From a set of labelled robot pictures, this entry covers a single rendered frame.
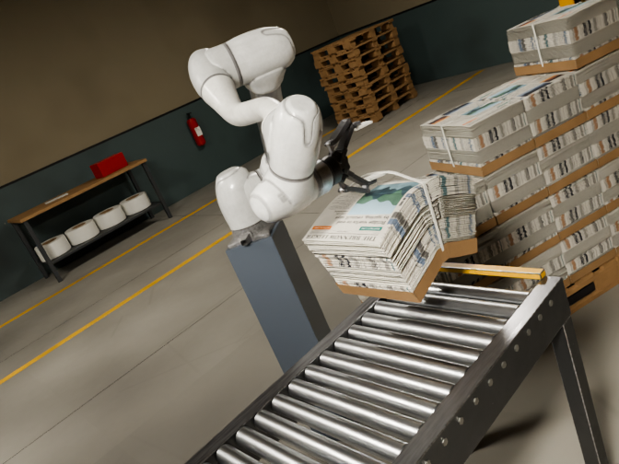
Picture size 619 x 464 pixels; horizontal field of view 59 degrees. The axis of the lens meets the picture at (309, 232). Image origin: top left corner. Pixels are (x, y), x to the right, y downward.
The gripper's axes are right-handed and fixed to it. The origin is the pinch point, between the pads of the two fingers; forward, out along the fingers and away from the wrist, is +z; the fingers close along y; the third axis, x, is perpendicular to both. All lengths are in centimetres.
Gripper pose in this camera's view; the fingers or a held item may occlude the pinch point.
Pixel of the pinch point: (372, 147)
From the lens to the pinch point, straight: 150.3
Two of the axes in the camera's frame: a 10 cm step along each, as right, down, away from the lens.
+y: 2.9, 9.1, 3.0
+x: 6.7, 0.3, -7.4
